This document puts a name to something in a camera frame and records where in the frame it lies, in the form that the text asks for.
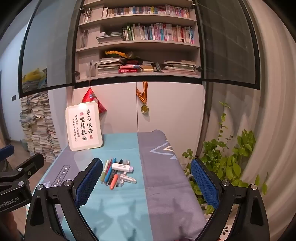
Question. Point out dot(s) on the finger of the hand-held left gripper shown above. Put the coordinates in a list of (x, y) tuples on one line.
[(5, 151), (31, 163)]

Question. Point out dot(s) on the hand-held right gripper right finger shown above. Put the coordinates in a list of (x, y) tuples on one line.
[(204, 183)]

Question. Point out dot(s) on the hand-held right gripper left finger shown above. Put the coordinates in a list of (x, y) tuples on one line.
[(89, 183)]

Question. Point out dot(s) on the pile of pens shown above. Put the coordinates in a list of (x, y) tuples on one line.
[(106, 171)]

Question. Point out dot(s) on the orange pen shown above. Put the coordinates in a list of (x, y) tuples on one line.
[(113, 182)]

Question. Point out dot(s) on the white patterned pen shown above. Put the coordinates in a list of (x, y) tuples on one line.
[(128, 179)]

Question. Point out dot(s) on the green leafy plant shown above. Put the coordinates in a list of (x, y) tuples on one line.
[(222, 160)]

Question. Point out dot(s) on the tall pile of paper books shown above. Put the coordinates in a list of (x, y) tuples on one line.
[(39, 129)]

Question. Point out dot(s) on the blue grey printed blanket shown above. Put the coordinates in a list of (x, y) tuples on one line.
[(129, 208)]

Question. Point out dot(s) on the floral tablecloth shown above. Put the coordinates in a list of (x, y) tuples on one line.
[(223, 233)]

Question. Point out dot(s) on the framed calligraphy sign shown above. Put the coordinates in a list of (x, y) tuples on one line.
[(84, 126)]

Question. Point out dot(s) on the white cabinet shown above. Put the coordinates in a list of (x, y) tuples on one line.
[(173, 109)]

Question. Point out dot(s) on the red hanging pouch ornament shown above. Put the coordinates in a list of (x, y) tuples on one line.
[(91, 96)]

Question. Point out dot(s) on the gold medal with striped ribbon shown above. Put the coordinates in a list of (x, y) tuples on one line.
[(144, 109)]

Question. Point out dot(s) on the clear pen holder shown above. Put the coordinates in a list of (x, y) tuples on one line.
[(92, 69)]

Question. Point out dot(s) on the glass cabinet door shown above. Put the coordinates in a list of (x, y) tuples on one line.
[(226, 41), (50, 46)]

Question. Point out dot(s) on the stack of magazines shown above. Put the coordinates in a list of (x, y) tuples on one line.
[(107, 67)]

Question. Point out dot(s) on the wide stack of booklets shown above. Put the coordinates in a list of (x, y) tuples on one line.
[(179, 67)]

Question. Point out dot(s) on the red hardcover books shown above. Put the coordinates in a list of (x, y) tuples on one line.
[(129, 69)]

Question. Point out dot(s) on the small stack of books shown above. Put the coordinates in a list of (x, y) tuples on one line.
[(148, 66)]

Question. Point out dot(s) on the sunflower decoration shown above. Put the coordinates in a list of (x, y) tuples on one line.
[(115, 53)]

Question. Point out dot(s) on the clear glass jar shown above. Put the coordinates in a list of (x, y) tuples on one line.
[(84, 39)]

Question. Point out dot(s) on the stack of grey books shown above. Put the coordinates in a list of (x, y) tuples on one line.
[(108, 39)]

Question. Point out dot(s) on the grey bookshelf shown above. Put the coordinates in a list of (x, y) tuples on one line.
[(138, 45)]

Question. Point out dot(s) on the row of books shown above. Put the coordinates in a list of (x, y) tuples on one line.
[(159, 33), (148, 11)]

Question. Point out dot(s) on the black wall switch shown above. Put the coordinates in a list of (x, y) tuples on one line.
[(13, 97)]

